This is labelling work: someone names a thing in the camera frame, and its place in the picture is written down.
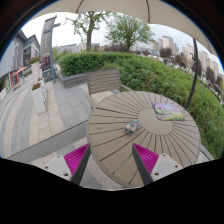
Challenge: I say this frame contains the grey sign pylon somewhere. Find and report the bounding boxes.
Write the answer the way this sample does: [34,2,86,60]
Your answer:
[39,15,62,83]

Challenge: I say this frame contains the grey shopfront building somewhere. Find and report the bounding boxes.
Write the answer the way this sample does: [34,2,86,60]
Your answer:
[0,29,42,101]

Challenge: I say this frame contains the round leafy tree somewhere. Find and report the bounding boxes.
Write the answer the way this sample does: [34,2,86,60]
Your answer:
[104,13,156,53]

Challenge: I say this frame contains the brown slatted patio chair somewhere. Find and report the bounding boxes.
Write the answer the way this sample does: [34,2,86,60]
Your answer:
[85,69,133,109]

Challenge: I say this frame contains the green hedge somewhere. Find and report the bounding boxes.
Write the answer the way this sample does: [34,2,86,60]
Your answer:
[58,51,224,159]

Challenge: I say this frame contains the grey stone planter wall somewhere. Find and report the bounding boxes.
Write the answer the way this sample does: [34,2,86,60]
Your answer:
[58,71,88,90]

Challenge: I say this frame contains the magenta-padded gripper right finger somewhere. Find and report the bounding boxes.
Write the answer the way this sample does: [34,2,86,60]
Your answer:
[131,142,184,187]

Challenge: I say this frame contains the flower print mouse pad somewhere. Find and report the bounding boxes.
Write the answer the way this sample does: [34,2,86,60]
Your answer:
[151,101,186,122]

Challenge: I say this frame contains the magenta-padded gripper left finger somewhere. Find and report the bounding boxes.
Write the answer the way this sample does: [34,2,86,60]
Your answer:
[42,143,92,186]

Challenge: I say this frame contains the distant apartment blocks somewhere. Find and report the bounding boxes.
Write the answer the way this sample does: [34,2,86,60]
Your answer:
[146,34,224,84]

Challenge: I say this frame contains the transparent computer mouse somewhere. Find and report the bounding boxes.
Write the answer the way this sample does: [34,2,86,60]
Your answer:
[124,119,139,135]

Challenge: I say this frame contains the tall white flower planter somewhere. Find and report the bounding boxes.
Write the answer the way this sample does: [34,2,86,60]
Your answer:
[29,57,44,84]

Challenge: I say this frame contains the thin sparse tree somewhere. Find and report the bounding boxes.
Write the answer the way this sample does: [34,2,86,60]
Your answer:
[66,11,111,53]

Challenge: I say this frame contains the low white flower planter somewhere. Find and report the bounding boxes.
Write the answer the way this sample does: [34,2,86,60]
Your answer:
[30,81,48,115]

